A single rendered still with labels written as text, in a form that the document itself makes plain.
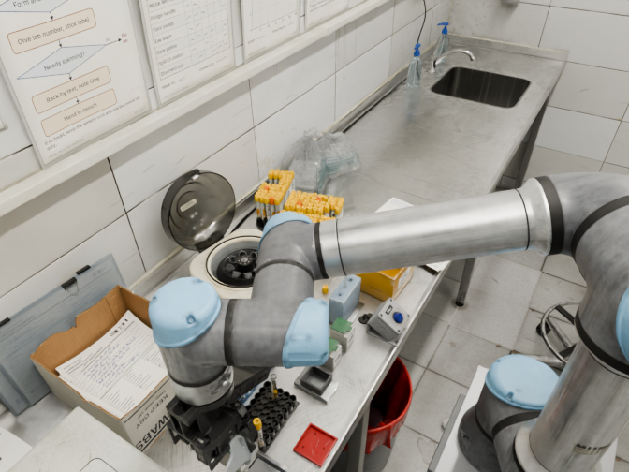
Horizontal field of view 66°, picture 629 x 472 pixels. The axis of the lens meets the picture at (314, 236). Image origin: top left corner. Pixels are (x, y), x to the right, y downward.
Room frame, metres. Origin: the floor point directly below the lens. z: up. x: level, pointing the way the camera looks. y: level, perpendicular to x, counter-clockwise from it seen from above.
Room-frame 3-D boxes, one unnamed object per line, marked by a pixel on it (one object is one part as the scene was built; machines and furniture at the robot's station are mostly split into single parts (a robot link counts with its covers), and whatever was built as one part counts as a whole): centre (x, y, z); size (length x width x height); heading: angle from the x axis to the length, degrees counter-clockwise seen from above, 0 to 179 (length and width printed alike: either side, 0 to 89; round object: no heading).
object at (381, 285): (0.96, -0.19, 0.93); 0.13 x 0.13 x 0.10; 55
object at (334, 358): (0.69, -0.03, 0.91); 0.05 x 0.04 x 0.07; 58
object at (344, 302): (0.84, -0.07, 0.92); 0.10 x 0.07 x 0.10; 150
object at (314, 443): (0.49, 0.01, 0.88); 0.07 x 0.07 x 0.01; 58
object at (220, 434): (0.34, 0.15, 1.26); 0.09 x 0.08 x 0.12; 146
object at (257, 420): (0.53, 0.12, 0.93); 0.17 x 0.09 x 0.11; 148
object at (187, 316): (0.35, 0.14, 1.42); 0.09 x 0.08 x 0.11; 88
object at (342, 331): (0.75, -0.06, 0.91); 0.05 x 0.04 x 0.07; 58
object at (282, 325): (0.36, 0.04, 1.42); 0.11 x 0.11 x 0.08; 88
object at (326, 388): (0.63, 0.00, 0.89); 0.09 x 0.05 x 0.04; 56
